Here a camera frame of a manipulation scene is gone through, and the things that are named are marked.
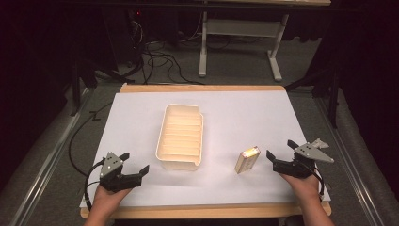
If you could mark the white metal desk frame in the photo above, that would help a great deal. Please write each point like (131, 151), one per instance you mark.
(241, 28)

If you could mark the black metal stand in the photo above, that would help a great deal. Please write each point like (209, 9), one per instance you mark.
(334, 94)
(76, 84)

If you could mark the silver metal floor rail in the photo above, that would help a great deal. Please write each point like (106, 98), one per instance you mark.
(348, 157)
(47, 160)

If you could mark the wooden table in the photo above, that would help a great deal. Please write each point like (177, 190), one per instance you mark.
(200, 88)

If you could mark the dark computer case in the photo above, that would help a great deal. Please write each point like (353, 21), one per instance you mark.
(122, 34)

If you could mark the person's right hand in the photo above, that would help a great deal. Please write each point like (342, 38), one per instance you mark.
(303, 186)

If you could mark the cream ridged plastic tray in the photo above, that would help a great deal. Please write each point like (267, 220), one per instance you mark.
(180, 138)

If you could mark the small pale yellow box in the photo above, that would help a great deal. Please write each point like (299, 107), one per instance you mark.
(247, 160)

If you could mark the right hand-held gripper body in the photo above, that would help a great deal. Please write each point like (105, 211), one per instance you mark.
(296, 165)

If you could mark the white paper sheet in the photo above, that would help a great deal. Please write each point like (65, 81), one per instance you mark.
(232, 119)

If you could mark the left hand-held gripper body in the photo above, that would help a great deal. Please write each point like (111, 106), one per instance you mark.
(114, 181)

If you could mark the person's left hand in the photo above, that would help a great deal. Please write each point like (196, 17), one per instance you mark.
(108, 197)

